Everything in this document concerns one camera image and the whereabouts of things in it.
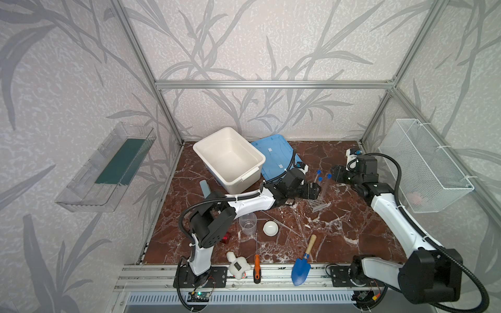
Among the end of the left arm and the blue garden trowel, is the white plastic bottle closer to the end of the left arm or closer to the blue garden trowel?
the blue garden trowel

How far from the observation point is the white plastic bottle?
74cm

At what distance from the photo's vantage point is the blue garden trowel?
2.47ft

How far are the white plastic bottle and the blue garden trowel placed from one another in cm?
18
